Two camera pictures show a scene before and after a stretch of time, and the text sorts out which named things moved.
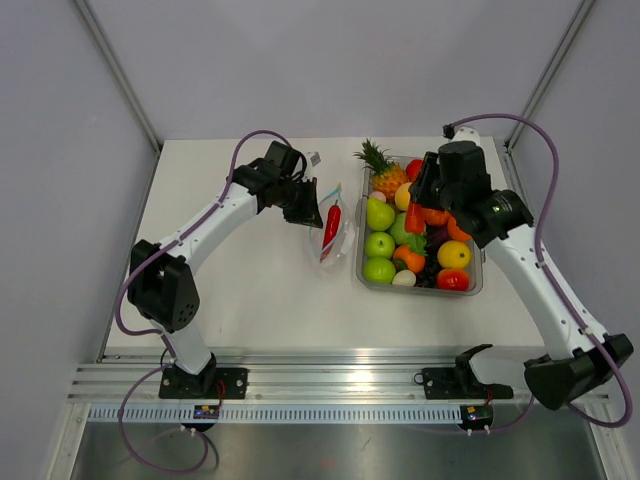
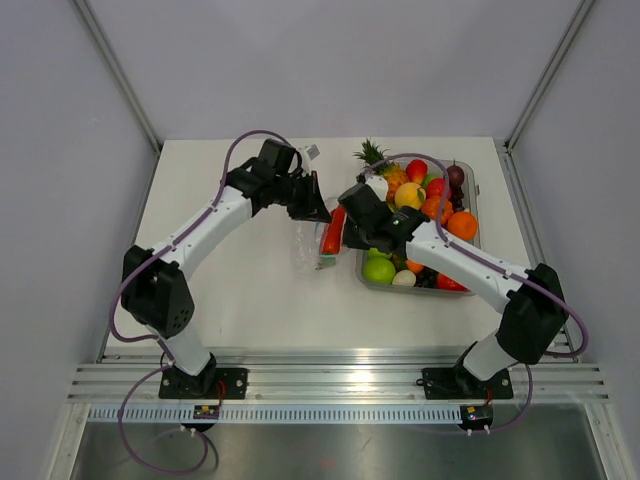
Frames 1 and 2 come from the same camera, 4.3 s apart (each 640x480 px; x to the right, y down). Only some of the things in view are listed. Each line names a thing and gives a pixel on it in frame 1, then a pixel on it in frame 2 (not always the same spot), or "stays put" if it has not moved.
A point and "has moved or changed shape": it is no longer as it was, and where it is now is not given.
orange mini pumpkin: (435, 217) stays put
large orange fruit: (455, 232) stays put
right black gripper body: (447, 198) → (357, 235)
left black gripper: (310, 215) stays put
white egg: (404, 278) stays put
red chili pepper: (331, 230) stays put
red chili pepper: (416, 217) has moved or changed shape
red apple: (414, 169) stays put
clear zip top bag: (331, 244) → (308, 235)
